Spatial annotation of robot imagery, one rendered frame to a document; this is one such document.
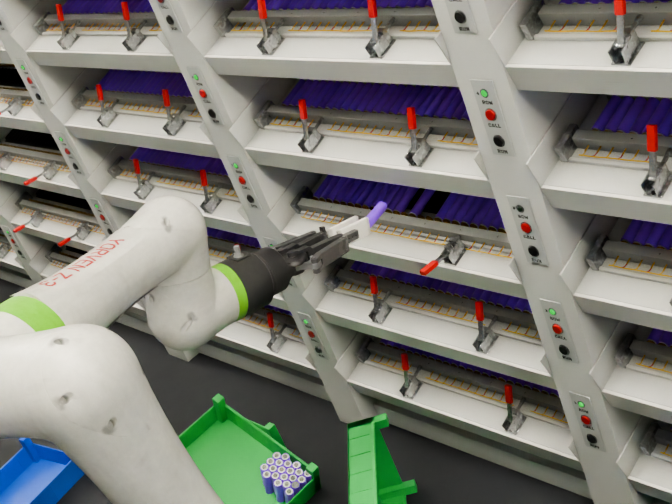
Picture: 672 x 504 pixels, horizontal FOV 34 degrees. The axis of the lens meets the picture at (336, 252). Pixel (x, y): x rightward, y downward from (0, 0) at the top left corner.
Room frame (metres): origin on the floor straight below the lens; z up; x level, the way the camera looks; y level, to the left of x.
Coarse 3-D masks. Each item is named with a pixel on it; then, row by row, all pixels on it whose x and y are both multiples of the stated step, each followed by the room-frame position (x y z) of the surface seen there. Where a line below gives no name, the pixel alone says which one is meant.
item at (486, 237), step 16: (304, 208) 1.95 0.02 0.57; (320, 208) 1.90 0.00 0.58; (336, 208) 1.87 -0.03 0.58; (352, 208) 1.84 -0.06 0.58; (384, 224) 1.76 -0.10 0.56; (400, 224) 1.72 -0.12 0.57; (416, 224) 1.69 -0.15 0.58; (432, 224) 1.67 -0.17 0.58; (448, 224) 1.64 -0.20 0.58; (464, 240) 1.61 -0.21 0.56; (480, 240) 1.57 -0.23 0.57; (496, 240) 1.54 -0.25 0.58
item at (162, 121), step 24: (96, 72) 2.61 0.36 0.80; (120, 72) 2.54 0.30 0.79; (144, 72) 2.45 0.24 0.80; (168, 72) 2.37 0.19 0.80; (72, 96) 2.56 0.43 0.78; (96, 96) 2.49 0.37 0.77; (120, 96) 2.41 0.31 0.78; (144, 96) 2.34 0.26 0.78; (168, 96) 2.18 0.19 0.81; (72, 120) 2.52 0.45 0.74; (96, 120) 2.44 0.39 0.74; (120, 120) 2.37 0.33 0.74; (144, 120) 2.30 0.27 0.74; (168, 120) 2.17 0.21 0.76; (192, 120) 2.15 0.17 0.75; (144, 144) 2.28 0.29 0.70; (168, 144) 2.18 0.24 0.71; (192, 144) 2.10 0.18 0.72
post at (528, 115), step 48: (432, 0) 1.45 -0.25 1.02; (480, 0) 1.38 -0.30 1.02; (480, 48) 1.40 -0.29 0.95; (528, 96) 1.39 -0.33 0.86; (480, 144) 1.44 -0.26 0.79; (528, 144) 1.37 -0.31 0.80; (528, 192) 1.39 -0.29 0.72; (576, 240) 1.39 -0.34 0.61; (528, 288) 1.44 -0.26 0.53; (576, 336) 1.38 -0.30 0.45; (576, 384) 1.41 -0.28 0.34; (576, 432) 1.44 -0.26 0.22; (624, 432) 1.39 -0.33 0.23; (624, 480) 1.38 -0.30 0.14
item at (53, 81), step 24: (0, 0) 2.53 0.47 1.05; (24, 0) 2.56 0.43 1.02; (48, 72) 2.55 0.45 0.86; (72, 72) 2.58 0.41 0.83; (48, 96) 2.53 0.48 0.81; (48, 120) 2.59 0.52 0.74; (72, 144) 2.54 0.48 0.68; (96, 144) 2.56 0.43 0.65; (72, 168) 2.60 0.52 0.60; (96, 192) 2.54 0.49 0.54; (96, 216) 2.60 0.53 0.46; (120, 216) 2.54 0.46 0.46
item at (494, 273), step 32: (288, 192) 1.98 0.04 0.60; (288, 224) 1.96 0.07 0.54; (320, 224) 1.89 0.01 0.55; (352, 256) 1.80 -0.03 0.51; (384, 256) 1.71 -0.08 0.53; (416, 256) 1.65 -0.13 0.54; (480, 256) 1.56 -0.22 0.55; (512, 256) 1.51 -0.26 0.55; (480, 288) 1.55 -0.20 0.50; (512, 288) 1.48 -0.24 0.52
